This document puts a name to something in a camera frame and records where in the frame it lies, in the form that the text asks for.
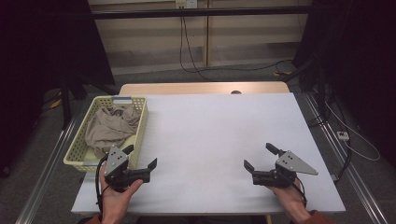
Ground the white floor cable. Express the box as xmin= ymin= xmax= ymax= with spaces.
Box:
xmin=324 ymin=102 xmax=381 ymax=162

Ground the white table mat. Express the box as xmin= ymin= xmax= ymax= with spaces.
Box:
xmin=70 ymin=92 xmax=347 ymax=217

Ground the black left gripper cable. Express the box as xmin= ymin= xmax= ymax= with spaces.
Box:
xmin=94 ymin=154 xmax=110 ymax=214

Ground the black curtain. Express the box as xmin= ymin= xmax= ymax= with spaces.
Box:
xmin=0 ymin=0 xmax=117 ymax=178
xmin=292 ymin=0 xmax=396 ymax=162

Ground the person's left hand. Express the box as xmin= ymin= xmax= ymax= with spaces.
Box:
xmin=98 ymin=169 xmax=145 ymax=217

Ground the aluminium floor rail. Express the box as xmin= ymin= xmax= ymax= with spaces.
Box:
xmin=14 ymin=116 xmax=79 ymax=224
xmin=303 ymin=92 xmax=389 ymax=224

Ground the white wall socket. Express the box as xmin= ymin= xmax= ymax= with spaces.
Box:
xmin=175 ymin=0 xmax=199 ymax=10

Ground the black metal stand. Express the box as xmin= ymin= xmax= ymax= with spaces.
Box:
xmin=59 ymin=74 xmax=120 ymax=131
xmin=285 ymin=57 xmax=330 ymax=120

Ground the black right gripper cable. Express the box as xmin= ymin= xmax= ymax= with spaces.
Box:
xmin=292 ymin=176 xmax=308 ymax=208

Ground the pale yellow perforated plastic basket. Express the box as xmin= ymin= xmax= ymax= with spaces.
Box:
xmin=63 ymin=94 xmax=149 ymax=173

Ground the person's right hand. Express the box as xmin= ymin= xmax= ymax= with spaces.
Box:
xmin=267 ymin=181 xmax=310 ymax=219

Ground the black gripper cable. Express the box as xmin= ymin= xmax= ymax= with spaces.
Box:
xmin=94 ymin=154 xmax=110 ymax=214
xmin=292 ymin=176 xmax=308 ymax=208

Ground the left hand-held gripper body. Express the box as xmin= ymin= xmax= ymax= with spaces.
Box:
xmin=104 ymin=145 xmax=152 ymax=192

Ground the black wall socket cable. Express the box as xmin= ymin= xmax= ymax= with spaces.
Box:
xmin=178 ymin=8 xmax=294 ymax=75
xmin=178 ymin=8 xmax=219 ymax=83

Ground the black horizontal bar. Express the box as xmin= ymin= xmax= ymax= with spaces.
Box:
xmin=89 ymin=5 xmax=313 ymax=21

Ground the beige cloth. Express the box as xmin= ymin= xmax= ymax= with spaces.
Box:
xmin=84 ymin=105 xmax=142 ymax=158

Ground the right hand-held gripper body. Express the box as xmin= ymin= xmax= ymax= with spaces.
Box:
xmin=251 ymin=149 xmax=319 ymax=189

